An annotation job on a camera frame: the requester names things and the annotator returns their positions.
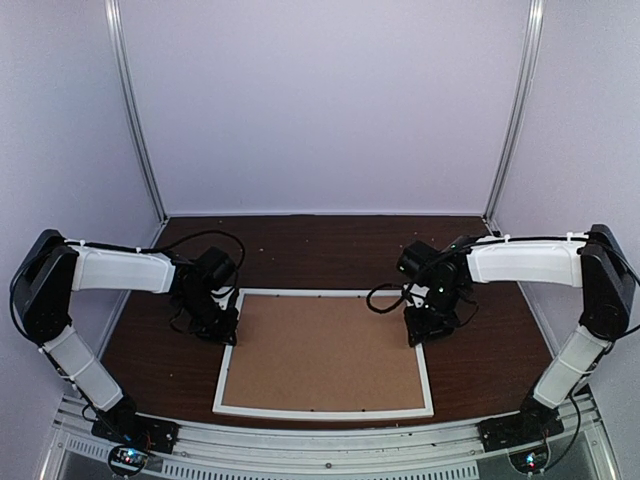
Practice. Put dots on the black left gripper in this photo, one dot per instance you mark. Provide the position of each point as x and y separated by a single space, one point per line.
222 334

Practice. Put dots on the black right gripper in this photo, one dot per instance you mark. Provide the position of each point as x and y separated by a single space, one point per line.
421 331

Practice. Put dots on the brown backing board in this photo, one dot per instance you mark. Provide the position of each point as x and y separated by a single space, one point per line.
325 350

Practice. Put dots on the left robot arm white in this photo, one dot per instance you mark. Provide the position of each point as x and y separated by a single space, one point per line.
56 267

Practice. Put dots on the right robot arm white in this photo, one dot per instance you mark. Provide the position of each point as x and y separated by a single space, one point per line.
579 286

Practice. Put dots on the left controller board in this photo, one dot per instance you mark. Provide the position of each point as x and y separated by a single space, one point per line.
126 461

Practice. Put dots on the controller board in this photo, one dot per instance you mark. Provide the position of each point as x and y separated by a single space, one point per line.
126 461
530 461

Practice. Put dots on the right controller board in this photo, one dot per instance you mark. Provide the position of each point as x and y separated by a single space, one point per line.
530 461

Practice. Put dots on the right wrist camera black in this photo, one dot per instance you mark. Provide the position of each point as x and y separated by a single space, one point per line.
414 258

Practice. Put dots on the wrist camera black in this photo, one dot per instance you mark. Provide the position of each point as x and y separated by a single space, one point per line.
414 258
215 267

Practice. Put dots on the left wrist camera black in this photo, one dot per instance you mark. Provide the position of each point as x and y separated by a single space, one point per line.
215 267

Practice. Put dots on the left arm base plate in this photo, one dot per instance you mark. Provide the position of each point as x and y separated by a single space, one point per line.
123 424

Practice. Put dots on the aluminium front rail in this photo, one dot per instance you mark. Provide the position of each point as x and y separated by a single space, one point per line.
451 450

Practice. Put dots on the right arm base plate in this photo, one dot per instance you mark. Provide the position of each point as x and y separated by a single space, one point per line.
533 422

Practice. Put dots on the aluminium corner post right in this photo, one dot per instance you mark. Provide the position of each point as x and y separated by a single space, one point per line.
526 74

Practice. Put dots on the aluminium corner post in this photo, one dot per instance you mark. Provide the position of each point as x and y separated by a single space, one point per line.
118 41
526 74

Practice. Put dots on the aluminium corner post left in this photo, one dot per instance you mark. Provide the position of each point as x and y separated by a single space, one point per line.
118 41

